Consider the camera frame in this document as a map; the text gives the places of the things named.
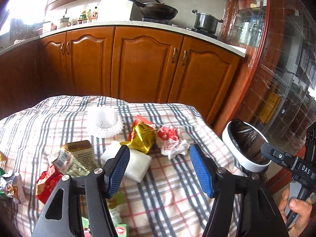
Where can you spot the steel pot with lid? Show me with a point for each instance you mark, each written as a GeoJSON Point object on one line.
{"type": "Point", "coordinates": [206, 22]}

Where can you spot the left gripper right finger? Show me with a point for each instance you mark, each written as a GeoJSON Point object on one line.
{"type": "Point", "coordinates": [206, 171]}

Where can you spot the wooden lower kitchen cabinets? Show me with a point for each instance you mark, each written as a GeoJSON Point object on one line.
{"type": "Point", "coordinates": [132, 63]}

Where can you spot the gold yellow snack wrapper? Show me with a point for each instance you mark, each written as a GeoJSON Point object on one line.
{"type": "Point", "coordinates": [142, 136]}

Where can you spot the white foam block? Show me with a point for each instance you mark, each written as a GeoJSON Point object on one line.
{"type": "Point", "coordinates": [138, 165]}

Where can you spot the person's right hand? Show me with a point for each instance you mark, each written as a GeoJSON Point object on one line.
{"type": "Point", "coordinates": [302, 208]}

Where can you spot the white foam fruit net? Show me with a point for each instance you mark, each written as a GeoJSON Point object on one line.
{"type": "Point", "coordinates": [104, 122]}

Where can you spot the plaid tablecloth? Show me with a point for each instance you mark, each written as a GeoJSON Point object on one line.
{"type": "Point", "coordinates": [162, 195]}

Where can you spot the red snack wrapper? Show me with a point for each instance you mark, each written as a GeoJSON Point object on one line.
{"type": "Point", "coordinates": [46, 183]}

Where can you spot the beige printed snack bag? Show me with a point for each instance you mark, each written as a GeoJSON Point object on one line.
{"type": "Point", "coordinates": [75, 159]}

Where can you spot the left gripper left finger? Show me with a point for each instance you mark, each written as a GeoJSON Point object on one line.
{"type": "Point", "coordinates": [115, 171]}

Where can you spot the red white crumpled wrapper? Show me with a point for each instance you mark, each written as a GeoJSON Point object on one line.
{"type": "Point", "coordinates": [170, 142]}

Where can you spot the black wok on stove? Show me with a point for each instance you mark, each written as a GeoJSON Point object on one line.
{"type": "Point", "coordinates": [156, 10]}

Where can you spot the white bin with black bag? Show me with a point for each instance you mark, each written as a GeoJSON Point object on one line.
{"type": "Point", "coordinates": [245, 141]}

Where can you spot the green cartoon milk carton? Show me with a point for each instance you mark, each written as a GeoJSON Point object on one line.
{"type": "Point", "coordinates": [120, 230]}

